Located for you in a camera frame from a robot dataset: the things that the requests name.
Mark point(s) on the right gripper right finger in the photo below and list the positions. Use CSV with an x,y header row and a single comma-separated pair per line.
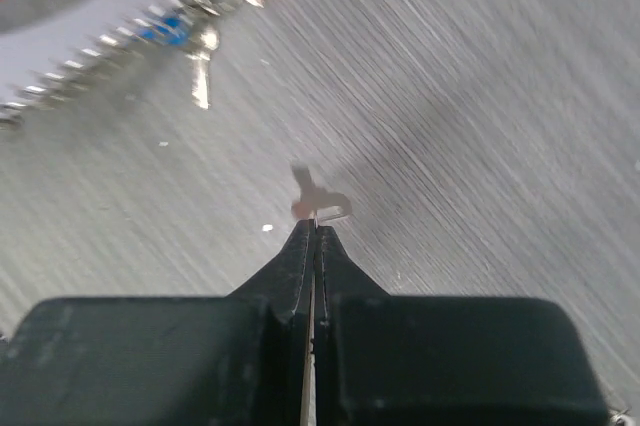
x,y
384,359

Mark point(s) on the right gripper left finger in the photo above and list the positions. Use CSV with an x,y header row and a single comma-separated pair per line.
x,y
241,359

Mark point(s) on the silver key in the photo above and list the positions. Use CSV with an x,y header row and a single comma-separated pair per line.
x,y
316,202

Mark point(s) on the blue key tag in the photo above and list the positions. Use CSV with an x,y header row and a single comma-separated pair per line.
x,y
167,30

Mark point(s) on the grey keyring holder red handle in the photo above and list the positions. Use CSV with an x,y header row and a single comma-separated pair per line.
x,y
58,61

